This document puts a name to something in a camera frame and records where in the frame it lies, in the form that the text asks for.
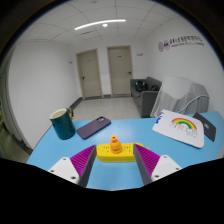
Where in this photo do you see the white cloth-covered furniture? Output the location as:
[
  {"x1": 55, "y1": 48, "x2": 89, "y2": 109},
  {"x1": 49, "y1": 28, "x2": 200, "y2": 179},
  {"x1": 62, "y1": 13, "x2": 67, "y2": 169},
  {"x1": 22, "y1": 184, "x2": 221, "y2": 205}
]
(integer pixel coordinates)
[{"x1": 149, "y1": 75, "x2": 211, "y2": 118}]

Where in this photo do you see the white rainbow-print mouse pad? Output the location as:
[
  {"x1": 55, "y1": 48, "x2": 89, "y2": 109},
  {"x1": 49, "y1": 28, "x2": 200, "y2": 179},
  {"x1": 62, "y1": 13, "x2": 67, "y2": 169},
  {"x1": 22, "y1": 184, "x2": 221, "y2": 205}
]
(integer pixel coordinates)
[{"x1": 152, "y1": 109, "x2": 205, "y2": 149}]

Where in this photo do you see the long ceiling light strip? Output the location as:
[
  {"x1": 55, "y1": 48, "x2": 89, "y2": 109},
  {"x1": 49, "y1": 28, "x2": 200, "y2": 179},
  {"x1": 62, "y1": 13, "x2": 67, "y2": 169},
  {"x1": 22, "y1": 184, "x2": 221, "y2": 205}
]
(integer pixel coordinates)
[{"x1": 73, "y1": 18, "x2": 127, "y2": 31}]

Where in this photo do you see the black bag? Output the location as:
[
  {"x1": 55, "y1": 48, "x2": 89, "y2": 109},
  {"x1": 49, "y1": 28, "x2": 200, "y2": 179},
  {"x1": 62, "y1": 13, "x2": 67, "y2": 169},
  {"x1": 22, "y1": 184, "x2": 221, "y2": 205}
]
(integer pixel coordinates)
[{"x1": 134, "y1": 80, "x2": 150, "y2": 93}]

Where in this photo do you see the dark green mug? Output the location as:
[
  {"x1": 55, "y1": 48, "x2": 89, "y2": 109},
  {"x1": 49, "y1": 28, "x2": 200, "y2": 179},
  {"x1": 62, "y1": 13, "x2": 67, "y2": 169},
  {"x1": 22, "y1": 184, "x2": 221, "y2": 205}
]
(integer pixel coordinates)
[{"x1": 49, "y1": 107, "x2": 77, "y2": 141}]

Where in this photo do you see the grey sofa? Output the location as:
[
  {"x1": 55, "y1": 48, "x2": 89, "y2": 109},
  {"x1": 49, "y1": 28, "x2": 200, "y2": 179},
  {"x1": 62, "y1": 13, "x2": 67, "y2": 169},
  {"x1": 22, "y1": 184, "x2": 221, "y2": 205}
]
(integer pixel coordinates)
[{"x1": 129, "y1": 76, "x2": 163, "y2": 119}]

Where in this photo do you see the wall lettering sign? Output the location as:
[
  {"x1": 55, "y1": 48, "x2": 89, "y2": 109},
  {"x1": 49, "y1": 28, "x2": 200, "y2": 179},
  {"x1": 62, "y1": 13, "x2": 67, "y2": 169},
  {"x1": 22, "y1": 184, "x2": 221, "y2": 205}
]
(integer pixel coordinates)
[{"x1": 157, "y1": 34, "x2": 205, "y2": 53}]

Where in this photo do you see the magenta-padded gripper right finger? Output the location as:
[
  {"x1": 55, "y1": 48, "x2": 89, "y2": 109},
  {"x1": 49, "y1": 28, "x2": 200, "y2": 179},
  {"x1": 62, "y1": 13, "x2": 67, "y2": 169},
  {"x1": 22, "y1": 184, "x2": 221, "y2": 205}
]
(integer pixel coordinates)
[{"x1": 132, "y1": 143, "x2": 183, "y2": 187}]

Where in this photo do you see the purple smartphone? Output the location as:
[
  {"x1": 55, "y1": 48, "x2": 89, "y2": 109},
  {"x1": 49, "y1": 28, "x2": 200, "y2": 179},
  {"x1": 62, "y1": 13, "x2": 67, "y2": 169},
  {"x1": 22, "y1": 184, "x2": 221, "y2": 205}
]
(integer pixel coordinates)
[{"x1": 76, "y1": 115, "x2": 112, "y2": 140}]

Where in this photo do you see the beige door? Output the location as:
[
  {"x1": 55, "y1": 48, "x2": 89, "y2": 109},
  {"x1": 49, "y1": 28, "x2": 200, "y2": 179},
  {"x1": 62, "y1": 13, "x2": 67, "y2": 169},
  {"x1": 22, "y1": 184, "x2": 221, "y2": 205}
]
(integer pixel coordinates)
[
  {"x1": 106, "y1": 45, "x2": 134, "y2": 98},
  {"x1": 75, "y1": 48, "x2": 103, "y2": 100}
]

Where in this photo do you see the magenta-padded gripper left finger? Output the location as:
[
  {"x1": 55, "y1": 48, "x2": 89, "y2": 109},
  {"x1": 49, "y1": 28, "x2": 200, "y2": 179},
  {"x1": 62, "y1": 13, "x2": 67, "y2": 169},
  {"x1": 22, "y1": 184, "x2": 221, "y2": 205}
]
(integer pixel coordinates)
[{"x1": 47, "y1": 144, "x2": 98, "y2": 188}]

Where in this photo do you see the yellow power strip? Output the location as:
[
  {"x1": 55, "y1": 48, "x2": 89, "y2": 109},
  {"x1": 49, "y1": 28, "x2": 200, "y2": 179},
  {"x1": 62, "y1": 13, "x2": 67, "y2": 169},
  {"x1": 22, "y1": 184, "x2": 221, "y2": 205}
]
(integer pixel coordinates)
[{"x1": 96, "y1": 142, "x2": 149, "y2": 163}]

